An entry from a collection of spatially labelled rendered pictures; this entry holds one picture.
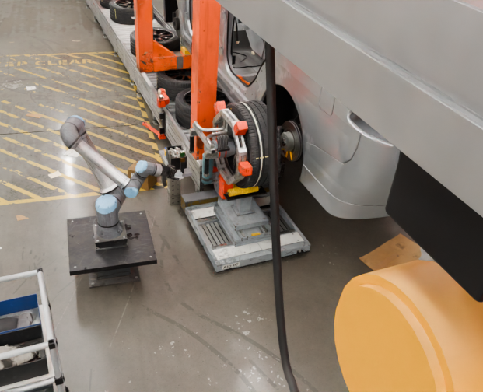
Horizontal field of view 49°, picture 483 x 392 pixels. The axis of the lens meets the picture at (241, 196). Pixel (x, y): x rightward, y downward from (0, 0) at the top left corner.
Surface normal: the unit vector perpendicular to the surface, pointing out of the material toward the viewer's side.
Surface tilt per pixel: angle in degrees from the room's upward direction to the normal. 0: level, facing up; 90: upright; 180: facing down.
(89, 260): 0
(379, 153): 89
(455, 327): 23
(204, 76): 90
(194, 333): 0
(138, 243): 0
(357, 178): 90
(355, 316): 90
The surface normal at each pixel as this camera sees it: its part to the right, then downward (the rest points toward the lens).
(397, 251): 0.05, -0.80
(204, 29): 0.39, 0.55
